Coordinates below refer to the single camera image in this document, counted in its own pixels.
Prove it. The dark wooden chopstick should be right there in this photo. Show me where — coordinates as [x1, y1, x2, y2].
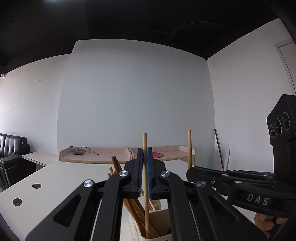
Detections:
[111, 156, 122, 172]

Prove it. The cream plastic utensil holder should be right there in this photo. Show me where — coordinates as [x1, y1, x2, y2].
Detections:
[128, 197, 173, 240]

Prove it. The black leather sofa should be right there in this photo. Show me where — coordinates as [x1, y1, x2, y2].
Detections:
[1, 133, 34, 190]

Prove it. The person right hand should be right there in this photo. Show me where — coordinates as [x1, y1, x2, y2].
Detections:
[254, 213, 288, 238]

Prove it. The red round mat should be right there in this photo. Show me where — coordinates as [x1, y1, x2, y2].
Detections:
[152, 152, 164, 159]

